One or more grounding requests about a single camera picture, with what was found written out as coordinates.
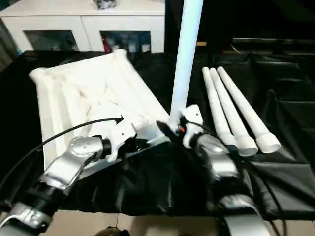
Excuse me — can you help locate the white plastic table top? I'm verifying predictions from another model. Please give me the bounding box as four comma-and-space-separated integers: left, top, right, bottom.
29, 48, 173, 177

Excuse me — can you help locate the white plastic table leg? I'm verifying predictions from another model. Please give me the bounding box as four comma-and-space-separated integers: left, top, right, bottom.
201, 66, 238, 148
167, 0, 204, 131
216, 66, 282, 154
209, 67, 258, 157

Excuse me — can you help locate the black work mat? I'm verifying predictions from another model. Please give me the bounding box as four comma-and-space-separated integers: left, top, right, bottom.
0, 49, 315, 217

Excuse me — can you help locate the dark robot body part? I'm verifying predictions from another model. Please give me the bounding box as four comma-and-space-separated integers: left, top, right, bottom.
95, 228, 130, 236

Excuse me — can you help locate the white cabinet with glass doors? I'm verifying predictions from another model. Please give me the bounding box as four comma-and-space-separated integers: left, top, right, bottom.
0, 0, 166, 54

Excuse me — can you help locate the beige curtain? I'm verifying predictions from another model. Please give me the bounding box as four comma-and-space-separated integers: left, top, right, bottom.
0, 24, 15, 72

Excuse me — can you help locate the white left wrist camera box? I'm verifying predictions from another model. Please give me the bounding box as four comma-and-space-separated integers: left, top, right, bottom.
108, 120, 138, 163

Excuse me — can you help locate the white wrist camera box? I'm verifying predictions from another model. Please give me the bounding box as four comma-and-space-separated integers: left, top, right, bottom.
108, 120, 138, 163
181, 104, 205, 148

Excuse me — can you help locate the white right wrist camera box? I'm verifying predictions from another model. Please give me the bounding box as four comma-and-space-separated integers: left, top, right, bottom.
181, 104, 205, 148

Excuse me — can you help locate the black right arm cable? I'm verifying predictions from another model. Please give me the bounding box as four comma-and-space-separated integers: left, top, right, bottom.
196, 124, 288, 236

